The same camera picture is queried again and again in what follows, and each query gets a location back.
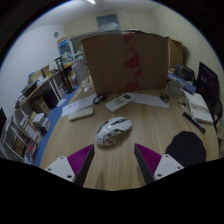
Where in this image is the clear plastic cup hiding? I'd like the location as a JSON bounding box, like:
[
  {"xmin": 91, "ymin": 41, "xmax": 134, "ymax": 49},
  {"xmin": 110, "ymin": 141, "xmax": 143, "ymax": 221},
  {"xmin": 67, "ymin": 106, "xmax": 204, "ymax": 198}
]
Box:
[{"xmin": 72, "ymin": 59, "xmax": 92, "ymax": 93}]

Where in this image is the white shelf unit with books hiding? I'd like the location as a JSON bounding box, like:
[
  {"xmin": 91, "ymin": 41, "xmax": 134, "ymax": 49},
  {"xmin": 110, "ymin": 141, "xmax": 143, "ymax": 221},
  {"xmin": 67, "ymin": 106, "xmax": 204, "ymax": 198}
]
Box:
[{"xmin": 0, "ymin": 106, "xmax": 53, "ymax": 166}]

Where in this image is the blue book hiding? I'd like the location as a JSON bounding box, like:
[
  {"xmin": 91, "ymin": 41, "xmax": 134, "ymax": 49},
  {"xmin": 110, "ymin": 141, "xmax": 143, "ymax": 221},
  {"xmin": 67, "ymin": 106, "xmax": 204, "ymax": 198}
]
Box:
[{"xmin": 167, "ymin": 73, "xmax": 197, "ymax": 95}]

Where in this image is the blue and white display cabinet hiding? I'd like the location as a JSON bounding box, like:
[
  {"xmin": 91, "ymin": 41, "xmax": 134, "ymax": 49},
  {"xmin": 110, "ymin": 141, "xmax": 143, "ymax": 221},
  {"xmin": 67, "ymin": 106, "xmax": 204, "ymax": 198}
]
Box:
[{"xmin": 56, "ymin": 36, "xmax": 84, "ymax": 64}]

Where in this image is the white and grey computer mouse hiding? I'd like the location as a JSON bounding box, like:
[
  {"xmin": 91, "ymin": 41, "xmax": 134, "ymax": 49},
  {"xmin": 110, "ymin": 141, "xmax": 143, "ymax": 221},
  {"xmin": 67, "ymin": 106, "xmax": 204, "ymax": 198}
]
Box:
[{"xmin": 95, "ymin": 116, "xmax": 133, "ymax": 147}]

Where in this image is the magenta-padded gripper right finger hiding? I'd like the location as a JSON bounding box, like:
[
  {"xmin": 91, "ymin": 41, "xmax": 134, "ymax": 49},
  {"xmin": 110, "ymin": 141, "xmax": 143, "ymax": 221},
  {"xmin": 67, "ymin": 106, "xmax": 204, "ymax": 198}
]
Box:
[{"xmin": 133, "ymin": 143, "xmax": 185, "ymax": 185}]

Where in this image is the black office chair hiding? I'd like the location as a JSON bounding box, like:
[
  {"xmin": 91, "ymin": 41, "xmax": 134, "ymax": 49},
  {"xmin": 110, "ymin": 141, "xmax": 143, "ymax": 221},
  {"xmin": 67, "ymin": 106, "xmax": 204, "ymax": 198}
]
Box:
[{"xmin": 209, "ymin": 98, "xmax": 224, "ymax": 128}]

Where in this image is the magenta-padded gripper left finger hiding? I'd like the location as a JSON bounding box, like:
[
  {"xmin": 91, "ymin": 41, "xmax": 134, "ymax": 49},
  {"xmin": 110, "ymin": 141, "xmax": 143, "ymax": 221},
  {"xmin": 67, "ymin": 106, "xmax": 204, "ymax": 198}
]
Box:
[{"xmin": 44, "ymin": 143, "xmax": 96, "ymax": 187}]

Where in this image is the black monitor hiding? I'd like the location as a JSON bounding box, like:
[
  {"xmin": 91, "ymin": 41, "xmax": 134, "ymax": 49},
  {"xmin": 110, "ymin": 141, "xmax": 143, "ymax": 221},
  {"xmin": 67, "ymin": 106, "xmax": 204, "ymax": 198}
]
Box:
[{"xmin": 195, "ymin": 61, "xmax": 220, "ymax": 108}]

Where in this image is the white remote control with display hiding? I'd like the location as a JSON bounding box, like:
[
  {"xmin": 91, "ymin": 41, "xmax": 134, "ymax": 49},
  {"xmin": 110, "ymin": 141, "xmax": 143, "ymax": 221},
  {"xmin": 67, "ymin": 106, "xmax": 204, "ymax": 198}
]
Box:
[{"xmin": 105, "ymin": 92, "xmax": 134, "ymax": 113}]

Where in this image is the black coiled cable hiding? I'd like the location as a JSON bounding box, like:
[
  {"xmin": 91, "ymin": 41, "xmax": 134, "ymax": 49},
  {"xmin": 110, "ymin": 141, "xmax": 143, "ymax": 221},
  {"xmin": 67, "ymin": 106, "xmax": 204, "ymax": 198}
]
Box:
[{"xmin": 92, "ymin": 94, "xmax": 108, "ymax": 105}]

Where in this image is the white book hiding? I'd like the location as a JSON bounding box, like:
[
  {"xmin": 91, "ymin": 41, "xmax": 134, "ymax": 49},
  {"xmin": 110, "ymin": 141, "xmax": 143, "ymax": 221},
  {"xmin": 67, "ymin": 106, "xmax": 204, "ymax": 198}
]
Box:
[{"xmin": 183, "ymin": 90, "xmax": 214, "ymax": 125}]

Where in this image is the black marker pen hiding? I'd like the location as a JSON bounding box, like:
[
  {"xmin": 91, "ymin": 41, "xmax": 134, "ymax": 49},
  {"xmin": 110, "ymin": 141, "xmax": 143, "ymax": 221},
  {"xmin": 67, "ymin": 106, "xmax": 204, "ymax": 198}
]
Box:
[{"xmin": 182, "ymin": 111, "xmax": 207, "ymax": 135}]

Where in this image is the wall air vent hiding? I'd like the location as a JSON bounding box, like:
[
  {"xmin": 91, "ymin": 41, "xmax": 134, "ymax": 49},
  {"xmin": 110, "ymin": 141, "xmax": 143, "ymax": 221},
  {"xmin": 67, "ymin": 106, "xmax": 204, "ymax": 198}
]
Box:
[{"xmin": 96, "ymin": 13, "xmax": 121, "ymax": 32}]

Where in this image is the plain white paper sheet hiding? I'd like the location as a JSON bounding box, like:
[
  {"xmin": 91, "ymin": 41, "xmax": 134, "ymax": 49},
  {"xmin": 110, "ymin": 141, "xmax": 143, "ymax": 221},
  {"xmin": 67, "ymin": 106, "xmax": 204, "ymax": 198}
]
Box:
[{"xmin": 129, "ymin": 92, "xmax": 170, "ymax": 109}]

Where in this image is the black scalloped mouse pad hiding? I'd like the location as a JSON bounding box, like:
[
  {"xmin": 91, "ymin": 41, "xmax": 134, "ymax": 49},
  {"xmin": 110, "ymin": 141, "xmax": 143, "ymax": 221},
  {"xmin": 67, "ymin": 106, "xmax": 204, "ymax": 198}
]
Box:
[{"xmin": 165, "ymin": 130, "xmax": 207, "ymax": 168}]

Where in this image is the large brown cardboard box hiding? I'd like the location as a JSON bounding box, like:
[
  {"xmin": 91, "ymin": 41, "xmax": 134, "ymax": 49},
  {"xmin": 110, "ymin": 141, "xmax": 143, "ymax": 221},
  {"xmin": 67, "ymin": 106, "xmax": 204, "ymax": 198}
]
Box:
[{"xmin": 80, "ymin": 32, "xmax": 170, "ymax": 96}]

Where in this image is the clear plastic container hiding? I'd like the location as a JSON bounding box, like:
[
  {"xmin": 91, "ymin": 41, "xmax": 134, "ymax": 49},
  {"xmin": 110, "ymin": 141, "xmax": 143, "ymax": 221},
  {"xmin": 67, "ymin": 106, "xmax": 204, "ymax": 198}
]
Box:
[{"xmin": 166, "ymin": 79, "xmax": 184, "ymax": 98}]

